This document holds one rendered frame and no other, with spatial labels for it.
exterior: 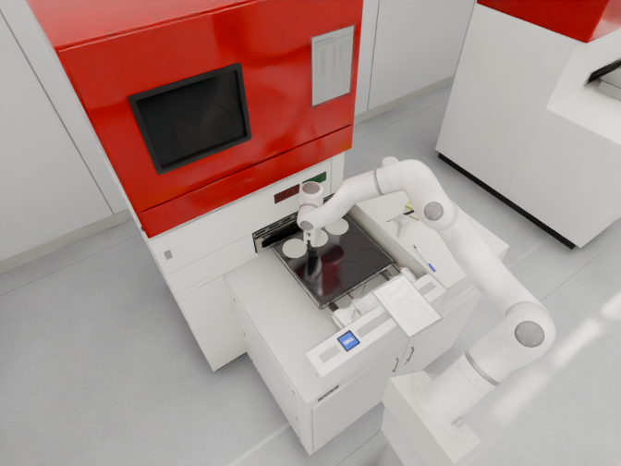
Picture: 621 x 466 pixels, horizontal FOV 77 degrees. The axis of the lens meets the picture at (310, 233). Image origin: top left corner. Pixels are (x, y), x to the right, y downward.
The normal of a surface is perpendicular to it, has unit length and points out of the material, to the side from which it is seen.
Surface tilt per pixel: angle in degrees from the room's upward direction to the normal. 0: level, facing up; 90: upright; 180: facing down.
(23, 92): 90
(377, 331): 0
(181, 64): 90
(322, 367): 0
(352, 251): 0
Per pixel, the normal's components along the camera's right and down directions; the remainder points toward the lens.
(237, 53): 0.56, 0.62
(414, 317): -0.01, -0.66
